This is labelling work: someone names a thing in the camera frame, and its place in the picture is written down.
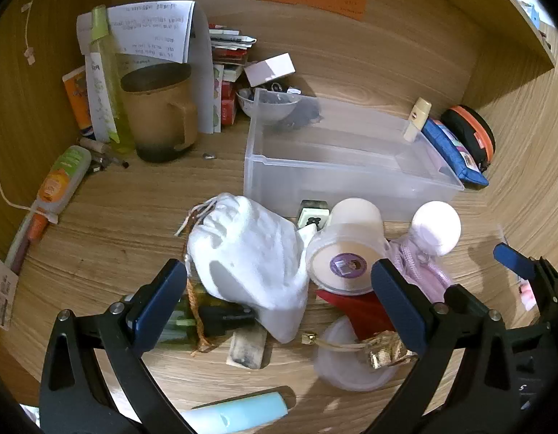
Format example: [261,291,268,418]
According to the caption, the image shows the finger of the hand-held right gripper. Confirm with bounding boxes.
[493,243,558,340]

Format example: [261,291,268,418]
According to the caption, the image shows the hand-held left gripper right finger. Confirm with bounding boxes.
[365,259,524,434]

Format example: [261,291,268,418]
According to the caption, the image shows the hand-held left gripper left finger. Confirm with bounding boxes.
[38,259,198,434]

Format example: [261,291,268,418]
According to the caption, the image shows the red card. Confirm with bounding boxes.
[315,287,397,340]

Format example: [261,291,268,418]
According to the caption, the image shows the white round jar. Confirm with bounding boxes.
[305,197,388,294]

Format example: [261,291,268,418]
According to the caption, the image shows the white drawstring pouch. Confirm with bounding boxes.
[175,193,318,344]

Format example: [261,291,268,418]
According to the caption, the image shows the translucent plastic storage box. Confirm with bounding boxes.
[243,88,465,222]

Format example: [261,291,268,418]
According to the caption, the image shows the small pink object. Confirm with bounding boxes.
[518,280,539,310]

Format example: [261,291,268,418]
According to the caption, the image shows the green bottle black pump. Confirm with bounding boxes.
[120,280,257,349]

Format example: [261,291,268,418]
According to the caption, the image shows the translucent round lid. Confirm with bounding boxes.
[311,316,401,392]

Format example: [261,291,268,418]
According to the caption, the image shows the white round ball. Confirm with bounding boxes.
[410,201,461,256]

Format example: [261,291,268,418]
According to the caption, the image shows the worn rectangular block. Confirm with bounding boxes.
[227,325,268,369]

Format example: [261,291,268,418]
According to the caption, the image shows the wooden desk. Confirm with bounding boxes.
[0,31,558,434]

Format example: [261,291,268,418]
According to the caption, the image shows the blue patchwork pencil case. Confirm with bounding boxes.
[421,119,490,187]

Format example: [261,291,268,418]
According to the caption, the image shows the black orange zipper case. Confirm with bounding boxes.
[442,105,497,173]

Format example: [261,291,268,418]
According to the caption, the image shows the light blue tube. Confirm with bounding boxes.
[184,391,289,434]

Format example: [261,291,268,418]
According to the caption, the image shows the orange pen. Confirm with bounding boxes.
[5,214,49,276]

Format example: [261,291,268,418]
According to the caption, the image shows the green orange sunscreen tube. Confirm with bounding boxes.
[32,145,92,224]

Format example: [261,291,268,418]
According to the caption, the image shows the white printed card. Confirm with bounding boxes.
[0,251,18,328]

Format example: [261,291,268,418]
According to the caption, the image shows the small cream bottle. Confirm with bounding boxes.
[403,97,432,143]

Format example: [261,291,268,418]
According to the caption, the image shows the brown mug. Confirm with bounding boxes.
[120,63,199,163]

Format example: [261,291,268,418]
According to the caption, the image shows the white green printed packet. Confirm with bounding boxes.
[86,52,119,145]

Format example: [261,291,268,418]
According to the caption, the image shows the glass bowl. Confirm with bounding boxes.
[236,86,302,123]

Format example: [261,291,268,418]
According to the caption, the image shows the yellow-green bottle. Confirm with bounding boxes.
[90,5,135,154]

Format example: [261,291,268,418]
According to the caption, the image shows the small white box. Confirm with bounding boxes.
[243,53,295,88]

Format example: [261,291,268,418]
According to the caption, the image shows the stack of booklets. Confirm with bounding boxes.
[209,25,257,127]

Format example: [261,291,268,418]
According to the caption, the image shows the white printed paper sheet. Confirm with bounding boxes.
[77,1,214,134]

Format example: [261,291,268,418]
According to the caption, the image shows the white cable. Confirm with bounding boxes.
[0,149,40,211]

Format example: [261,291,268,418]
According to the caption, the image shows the white cord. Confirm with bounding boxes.
[21,0,54,66]

